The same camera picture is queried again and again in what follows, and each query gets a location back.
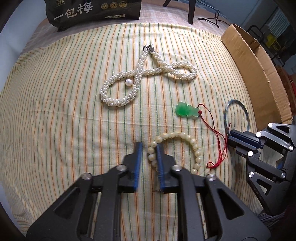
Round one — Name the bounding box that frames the black snack bag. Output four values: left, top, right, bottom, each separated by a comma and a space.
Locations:
45, 0, 142, 31

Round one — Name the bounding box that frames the single pearl earring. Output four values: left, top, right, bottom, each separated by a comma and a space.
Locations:
125, 79, 133, 87

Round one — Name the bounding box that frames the black cable with switch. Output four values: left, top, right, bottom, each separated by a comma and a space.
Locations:
198, 9, 231, 28

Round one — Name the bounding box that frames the green jade gourd pendant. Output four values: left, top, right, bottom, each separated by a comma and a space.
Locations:
175, 101, 231, 169

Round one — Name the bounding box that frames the striped yellow cloth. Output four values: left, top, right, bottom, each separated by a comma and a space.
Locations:
1, 23, 256, 234

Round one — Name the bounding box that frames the pink checked blanket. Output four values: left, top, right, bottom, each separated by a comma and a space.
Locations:
22, 1, 228, 53

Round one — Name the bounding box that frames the yellow box on rack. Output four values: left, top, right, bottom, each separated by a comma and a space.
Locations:
265, 34, 281, 52

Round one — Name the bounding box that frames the braided pearl necklace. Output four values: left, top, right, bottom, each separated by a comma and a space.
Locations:
99, 43, 198, 108

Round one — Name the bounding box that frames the black tripod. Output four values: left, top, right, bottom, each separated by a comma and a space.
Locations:
162, 0, 196, 25

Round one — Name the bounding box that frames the cardboard box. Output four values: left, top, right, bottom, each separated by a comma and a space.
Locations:
221, 24, 293, 130

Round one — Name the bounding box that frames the cream bead bracelet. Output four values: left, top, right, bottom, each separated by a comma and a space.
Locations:
146, 131, 203, 175

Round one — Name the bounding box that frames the black metal rack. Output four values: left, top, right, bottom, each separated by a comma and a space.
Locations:
247, 25, 286, 67

